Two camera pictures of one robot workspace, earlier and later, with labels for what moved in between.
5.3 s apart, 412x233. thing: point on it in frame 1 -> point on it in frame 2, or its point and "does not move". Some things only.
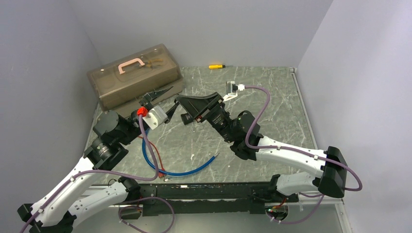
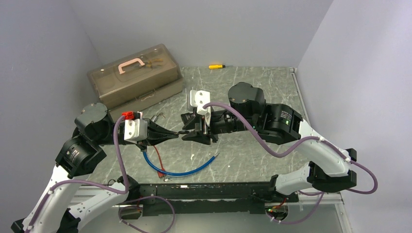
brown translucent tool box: x=120 y=86 does not move
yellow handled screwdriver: x=215 y=66 does not move
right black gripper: x=201 y=108 -> x=198 y=124
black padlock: x=186 y=118 does not move
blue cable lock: x=177 y=174 does not move
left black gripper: x=150 y=96 -> x=154 y=131
